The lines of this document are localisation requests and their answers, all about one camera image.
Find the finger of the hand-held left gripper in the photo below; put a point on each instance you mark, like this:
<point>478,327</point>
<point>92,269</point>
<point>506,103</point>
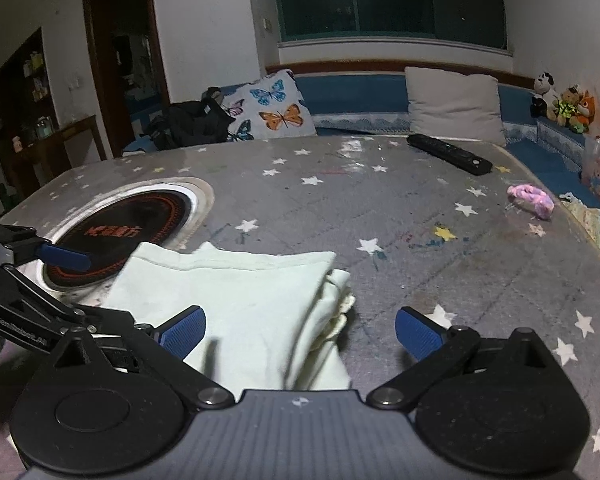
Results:
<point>67,258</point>
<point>40,331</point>

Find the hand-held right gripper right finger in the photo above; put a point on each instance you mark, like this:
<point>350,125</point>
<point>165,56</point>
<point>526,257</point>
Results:
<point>420,332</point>

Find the round black induction cooktop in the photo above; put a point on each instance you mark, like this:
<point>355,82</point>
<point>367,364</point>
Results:
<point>120,230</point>

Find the blue bench cushion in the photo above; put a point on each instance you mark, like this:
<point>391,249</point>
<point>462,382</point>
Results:
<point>350,95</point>

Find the large dark window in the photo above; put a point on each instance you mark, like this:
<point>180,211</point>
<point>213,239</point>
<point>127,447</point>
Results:
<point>395,0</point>

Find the dark wooden door frame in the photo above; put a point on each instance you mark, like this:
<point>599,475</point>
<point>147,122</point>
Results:
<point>92,70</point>

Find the pile of pale small clothes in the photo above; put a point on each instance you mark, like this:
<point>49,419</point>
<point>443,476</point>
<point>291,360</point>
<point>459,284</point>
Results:
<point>592,225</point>

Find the orange fox plush toy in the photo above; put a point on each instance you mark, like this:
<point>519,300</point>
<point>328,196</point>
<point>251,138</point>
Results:
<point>586,110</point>

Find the plush bear with green vest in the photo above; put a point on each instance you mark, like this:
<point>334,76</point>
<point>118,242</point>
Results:
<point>567,107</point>

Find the pink hair scrunchie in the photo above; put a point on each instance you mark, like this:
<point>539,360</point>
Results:
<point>532,199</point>

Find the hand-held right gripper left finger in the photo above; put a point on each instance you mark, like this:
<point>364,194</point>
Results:
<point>182,332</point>

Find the dark wooden wall shelf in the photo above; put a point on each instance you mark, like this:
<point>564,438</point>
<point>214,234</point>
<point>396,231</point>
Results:
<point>20,110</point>

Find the pale green garment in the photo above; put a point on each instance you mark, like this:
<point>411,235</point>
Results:
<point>255,300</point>

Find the grey star-print tablecloth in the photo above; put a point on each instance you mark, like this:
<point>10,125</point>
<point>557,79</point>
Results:
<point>380,200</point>

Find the black bag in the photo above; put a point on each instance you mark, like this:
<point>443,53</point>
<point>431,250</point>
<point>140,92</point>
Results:
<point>190,125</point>

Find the panda plush toy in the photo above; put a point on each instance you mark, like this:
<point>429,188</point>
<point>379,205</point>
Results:
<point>544,92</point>

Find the dark wooden desk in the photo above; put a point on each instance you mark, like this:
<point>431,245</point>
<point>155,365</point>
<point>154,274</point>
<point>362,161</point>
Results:
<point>75,132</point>

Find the white pillow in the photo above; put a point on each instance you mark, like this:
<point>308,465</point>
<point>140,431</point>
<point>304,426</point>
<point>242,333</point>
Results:
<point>455,105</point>

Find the black remote control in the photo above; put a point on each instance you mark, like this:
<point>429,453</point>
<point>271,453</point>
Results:
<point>450,154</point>

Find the butterfly print pillow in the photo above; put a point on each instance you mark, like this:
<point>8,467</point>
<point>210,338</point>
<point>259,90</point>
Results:
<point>275,105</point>

